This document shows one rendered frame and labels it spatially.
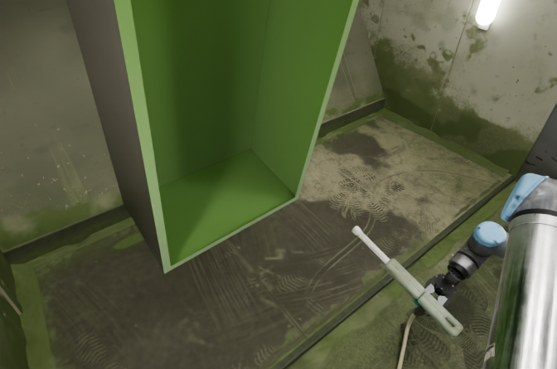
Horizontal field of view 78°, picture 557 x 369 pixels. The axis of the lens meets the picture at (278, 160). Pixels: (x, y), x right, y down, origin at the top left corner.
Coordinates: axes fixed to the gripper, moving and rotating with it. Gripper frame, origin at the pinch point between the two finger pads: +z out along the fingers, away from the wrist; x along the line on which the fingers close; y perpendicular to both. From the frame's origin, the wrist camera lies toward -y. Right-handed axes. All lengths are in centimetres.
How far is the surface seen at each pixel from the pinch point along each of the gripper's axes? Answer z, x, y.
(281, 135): -1, 78, -26
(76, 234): 96, 131, 19
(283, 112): -5, 79, -36
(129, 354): 95, 60, 10
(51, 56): 53, 188, -34
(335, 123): -78, 121, 74
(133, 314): 89, 75, 15
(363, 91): -117, 129, 75
